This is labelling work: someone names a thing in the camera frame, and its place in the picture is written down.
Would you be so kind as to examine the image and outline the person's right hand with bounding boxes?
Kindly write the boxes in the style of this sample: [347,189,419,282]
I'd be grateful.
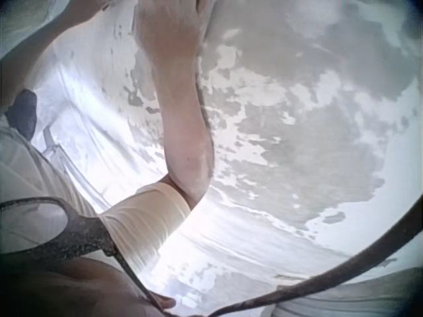
[134,0,213,64]

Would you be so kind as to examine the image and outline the person's legs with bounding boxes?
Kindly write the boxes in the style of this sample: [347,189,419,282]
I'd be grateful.
[0,0,141,88]

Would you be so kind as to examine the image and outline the dark blue object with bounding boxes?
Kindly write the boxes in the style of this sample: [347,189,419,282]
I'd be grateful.
[4,89,38,140]

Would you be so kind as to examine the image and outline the white folded cloth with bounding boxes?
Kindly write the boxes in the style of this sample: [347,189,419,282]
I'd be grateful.
[264,267,423,317]

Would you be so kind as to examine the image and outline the dark brown strap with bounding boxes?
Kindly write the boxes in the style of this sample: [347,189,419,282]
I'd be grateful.
[211,194,423,317]

